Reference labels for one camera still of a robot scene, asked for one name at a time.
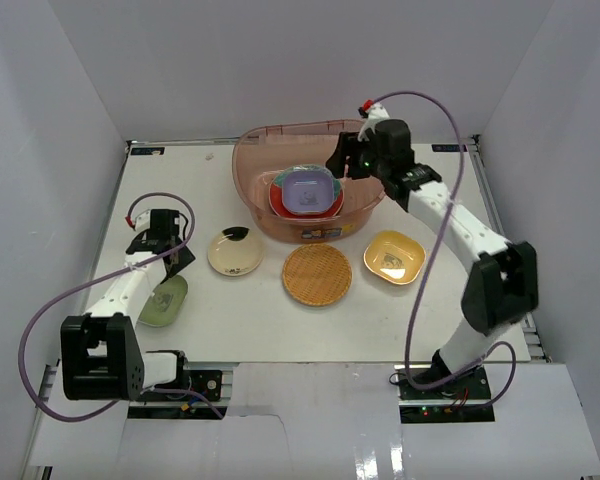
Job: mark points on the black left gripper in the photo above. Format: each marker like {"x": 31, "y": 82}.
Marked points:
{"x": 178, "y": 257}

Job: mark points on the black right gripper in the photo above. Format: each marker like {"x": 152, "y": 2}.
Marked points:
{"x": 343, "y": 150}

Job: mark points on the light green dish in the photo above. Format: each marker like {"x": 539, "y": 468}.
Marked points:
{"x": 163, "y": 307}

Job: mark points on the cream square dish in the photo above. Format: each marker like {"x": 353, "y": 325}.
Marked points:
{"x": 300, "y": 169}

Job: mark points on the purple square dish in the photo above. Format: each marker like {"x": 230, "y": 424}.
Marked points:
{"x": 307, "y": 192}

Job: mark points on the red and teal plate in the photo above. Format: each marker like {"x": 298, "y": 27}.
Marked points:
{"x": 306, "y": 191}

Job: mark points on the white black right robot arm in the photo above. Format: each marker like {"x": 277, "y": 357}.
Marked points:
{"x": 502, "y": 278}

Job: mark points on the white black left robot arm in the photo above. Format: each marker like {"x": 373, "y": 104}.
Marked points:
{"x": 100, "y": 355}

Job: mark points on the pink translucent plastic bin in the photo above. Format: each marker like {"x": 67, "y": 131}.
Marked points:
{"x": 262, "y": 153}

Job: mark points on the cream round plate black mark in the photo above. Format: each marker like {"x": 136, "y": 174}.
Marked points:
{"x": 236, "y": 251}

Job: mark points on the yellow square dish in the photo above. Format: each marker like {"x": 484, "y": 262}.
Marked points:
{"x": 394, "y": 257}

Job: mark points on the round woven bamboo plate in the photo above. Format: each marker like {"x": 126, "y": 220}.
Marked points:
{"x": 316, "y": 275}

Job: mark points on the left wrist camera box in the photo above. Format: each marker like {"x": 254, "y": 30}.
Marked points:
{"x": 139, "y": 223}

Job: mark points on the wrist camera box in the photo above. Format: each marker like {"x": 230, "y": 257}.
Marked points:
{"x": 139, "y": 223}
{"x": 371, "y": 113}

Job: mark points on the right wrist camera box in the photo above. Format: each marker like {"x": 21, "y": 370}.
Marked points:
{"x": 371, "y": 113}

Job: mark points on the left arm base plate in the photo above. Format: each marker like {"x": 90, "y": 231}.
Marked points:
{"x": 205, "y": 382}

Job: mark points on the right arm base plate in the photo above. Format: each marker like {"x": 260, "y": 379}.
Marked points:
{"x": 470, "y": 388}

